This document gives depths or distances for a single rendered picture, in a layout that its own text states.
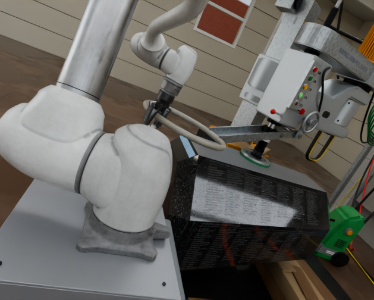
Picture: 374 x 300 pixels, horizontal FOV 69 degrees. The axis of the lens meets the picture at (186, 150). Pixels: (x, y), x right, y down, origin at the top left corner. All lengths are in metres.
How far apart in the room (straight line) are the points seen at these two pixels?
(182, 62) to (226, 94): 6.90
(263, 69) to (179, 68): 1.36
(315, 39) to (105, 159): 1.43
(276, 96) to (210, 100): 6.25
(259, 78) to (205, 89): 5.47
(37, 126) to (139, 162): 0.22
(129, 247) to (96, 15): 0.52
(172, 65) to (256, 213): 0.93
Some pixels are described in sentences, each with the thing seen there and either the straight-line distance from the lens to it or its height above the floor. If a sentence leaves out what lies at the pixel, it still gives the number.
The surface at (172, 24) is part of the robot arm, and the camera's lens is 1.04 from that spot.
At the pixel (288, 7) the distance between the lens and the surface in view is 2.53.
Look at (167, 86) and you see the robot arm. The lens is 1.20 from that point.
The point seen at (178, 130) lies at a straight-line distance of 1.19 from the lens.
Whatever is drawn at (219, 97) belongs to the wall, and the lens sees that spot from 8.02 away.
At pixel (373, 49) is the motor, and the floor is 1.84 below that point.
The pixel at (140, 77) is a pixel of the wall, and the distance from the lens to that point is 7.56.
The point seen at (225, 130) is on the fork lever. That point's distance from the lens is 1.68.
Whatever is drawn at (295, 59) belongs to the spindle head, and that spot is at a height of 1.54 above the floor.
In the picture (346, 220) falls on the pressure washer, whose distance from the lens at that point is 3.19.
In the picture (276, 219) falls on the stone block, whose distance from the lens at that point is 1.70.
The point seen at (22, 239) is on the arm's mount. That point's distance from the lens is 0.67.
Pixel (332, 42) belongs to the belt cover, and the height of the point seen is 1.68.
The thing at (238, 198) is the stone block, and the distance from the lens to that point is 1.54.
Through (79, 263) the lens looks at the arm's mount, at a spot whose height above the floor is 0.87.
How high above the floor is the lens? 1.33
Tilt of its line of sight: 18 degrees down
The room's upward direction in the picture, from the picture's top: 24 degrees clockwise
